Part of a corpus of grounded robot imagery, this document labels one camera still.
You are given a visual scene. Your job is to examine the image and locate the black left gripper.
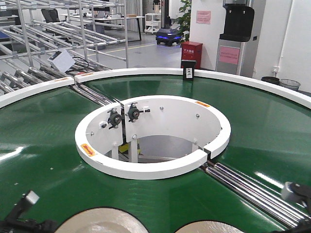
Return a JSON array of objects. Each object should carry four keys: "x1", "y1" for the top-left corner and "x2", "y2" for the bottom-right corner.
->
[{"x1": 0, "y1": 199, "x2": 57, "y2": 233}]

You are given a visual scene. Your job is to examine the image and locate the beige plate with black rim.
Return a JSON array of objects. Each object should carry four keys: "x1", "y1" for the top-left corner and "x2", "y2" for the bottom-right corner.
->
[{"x1": 175, "y1": 220, "x2": 242, "y2": 233}]

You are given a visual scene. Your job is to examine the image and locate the black bearing left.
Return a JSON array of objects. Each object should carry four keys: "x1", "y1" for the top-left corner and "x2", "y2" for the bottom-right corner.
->
[{"x1": 99, "y1": 108, "x2": 122, "y2": 130}]

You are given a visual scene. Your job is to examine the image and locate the black bearing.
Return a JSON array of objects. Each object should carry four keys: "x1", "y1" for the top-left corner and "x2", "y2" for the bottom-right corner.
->
[
  {"x1": 127, "y1": 102, "x2": 151, "y2": 122},
  {"x1": 99, "y1": 108, "x2": 122, "y2": 130}
]

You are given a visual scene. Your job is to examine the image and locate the rear chrome rollers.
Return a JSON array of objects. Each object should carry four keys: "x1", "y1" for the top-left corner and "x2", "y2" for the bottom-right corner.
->
[{"x1": 70, "y1": 84, "x2": 121, "y2": 106}]

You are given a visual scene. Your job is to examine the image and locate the black bearing right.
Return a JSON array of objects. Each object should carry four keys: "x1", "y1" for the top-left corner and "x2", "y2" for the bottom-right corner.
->
[{"x1": 127, "y1": 102, "x2": 151, "y2": 122}]

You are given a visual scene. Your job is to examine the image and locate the white power box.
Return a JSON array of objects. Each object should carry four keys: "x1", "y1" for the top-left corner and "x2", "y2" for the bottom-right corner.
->
[{"x1": 48, "y1": 49, "x2": 75, "y2": 73}]

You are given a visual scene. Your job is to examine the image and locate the metal roller rack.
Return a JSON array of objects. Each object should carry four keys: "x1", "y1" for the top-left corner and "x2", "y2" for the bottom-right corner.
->
[{"x1": 0, "y1": 0, "x2": 128, "y2": 95}]

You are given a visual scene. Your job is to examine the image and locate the office desk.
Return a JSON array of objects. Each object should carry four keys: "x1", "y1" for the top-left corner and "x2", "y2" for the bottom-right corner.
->
[{"x1": 60, "y1": 14, "x2": 145, "y2": 42}]

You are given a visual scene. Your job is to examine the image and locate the black sensor box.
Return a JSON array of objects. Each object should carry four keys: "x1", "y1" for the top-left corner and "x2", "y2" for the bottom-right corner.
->
[{"x1": 181, "y1": 59, "x2": 196, "y2": 81}]

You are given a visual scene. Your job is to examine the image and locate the blue lit mobile robot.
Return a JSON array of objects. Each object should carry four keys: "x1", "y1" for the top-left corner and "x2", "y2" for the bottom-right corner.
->
[{"x1": 155, "y1": 28, "x2": 181, "y2": 46}]

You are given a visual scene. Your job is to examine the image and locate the white rolling cart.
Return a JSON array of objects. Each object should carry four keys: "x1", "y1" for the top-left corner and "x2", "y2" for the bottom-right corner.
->
[{"x1": 144, "y1": 13, "x2": 161, "y2": 34}]

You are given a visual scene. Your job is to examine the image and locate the red fire box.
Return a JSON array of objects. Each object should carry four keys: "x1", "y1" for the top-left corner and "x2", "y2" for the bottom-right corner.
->
[{"x1": 181, "y1": 41, "x2": 203, "y2": 69}]

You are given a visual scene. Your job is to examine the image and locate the green potted plant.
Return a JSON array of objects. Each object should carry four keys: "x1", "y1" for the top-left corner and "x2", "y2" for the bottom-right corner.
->
[{"x1": 176, "y1": 0, "x2": 192, "y2": 42}]

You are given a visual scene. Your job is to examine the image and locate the chrome conveyor rollers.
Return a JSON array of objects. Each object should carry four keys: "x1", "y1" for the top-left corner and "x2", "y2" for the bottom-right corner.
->
[{"x1": 201, "y1": 162, "x2": 311, "y2": 228}]

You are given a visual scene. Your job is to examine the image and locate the black water dispenser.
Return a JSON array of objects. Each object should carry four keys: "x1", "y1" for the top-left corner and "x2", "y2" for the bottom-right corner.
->
[{"x1": 216, "y1": 0, "x2": 255, "y2": 74}]

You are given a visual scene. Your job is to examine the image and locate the black trash bin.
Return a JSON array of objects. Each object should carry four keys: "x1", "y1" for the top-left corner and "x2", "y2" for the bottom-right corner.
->
[{"x1": 261, "y1": 76, "x2": 280, "y2": 85}]

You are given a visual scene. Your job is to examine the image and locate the mesh waste basket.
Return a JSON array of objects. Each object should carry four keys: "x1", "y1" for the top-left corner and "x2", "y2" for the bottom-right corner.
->
[{"x1": 279, "y1": 79, "x2": 301, "y2": 91}]

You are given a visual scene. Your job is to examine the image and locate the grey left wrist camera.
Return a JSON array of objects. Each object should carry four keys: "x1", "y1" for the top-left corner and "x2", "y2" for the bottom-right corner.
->
[{"x1": 22, "y1": 190, "x2": 39, "y2": 205}]

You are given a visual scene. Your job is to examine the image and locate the white inner ring guard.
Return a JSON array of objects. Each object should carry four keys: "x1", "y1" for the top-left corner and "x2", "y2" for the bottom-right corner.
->
[{"x1": 75, "y1": 95, "x2": 231, "y2": 180}]

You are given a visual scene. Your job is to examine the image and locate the pink wall notice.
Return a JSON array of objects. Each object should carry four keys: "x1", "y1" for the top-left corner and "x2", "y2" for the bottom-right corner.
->
[{"x1": 196, "y1": 10, "x2": 211, "y2": 25}]

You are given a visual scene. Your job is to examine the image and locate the white outer curved rail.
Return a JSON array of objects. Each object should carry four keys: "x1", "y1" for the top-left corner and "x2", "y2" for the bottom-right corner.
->
[{"x1": 0, "y1": 67, "x2": 311, "y2": 110}]

